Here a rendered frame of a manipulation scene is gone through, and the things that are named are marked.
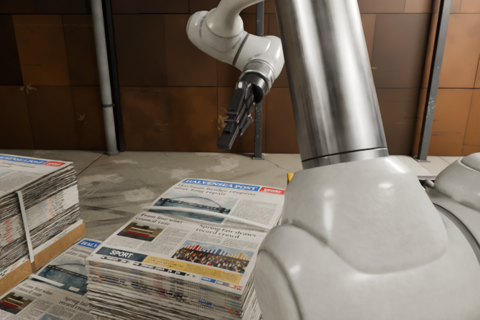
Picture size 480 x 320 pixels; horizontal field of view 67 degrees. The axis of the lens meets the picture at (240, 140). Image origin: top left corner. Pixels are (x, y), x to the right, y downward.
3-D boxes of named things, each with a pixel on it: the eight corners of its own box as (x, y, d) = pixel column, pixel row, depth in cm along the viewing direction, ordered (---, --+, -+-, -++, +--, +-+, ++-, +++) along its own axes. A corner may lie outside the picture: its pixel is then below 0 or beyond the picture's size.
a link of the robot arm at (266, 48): (268, 95, 104) (228, 74, 104) (281, 66, 114) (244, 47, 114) (284, 67, 96) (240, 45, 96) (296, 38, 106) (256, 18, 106)
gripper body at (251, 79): (265, 72, 92) (254, 93, 86) (268, 98, 98) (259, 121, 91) (237, 71, 94) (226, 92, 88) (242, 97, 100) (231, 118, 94)
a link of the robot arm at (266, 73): (276, 88, 101) (271, 101, 97) (246, 86, 104) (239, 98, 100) (273, 59, 95) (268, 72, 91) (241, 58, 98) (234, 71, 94)
